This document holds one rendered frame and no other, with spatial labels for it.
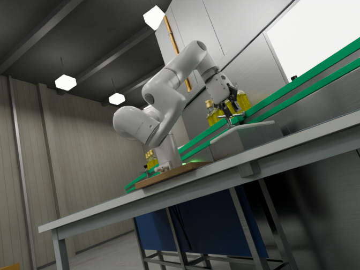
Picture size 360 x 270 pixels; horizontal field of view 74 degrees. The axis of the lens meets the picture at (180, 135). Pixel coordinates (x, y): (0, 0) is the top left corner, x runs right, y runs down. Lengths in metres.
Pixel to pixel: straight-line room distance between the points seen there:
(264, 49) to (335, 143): 0.68
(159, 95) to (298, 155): 0.46
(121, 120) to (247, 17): 0.98
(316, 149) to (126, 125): 0.58
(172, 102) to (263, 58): 0.72
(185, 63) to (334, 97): 0.50
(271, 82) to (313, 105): 0.37
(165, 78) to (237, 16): 0.86
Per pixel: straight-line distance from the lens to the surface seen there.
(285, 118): 1.04
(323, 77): 0.99
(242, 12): 1.52
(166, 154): 0.98
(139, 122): 0.74
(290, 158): 0.82
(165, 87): 0.75
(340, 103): 0.94
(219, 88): 0.97
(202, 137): 1.30
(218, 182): 0.87
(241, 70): 1.43
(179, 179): 0.89
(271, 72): 1.30
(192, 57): 0.87
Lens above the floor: 0.66
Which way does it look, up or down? 15 degrees up
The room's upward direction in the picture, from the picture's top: 17 degrees counter-clockwise
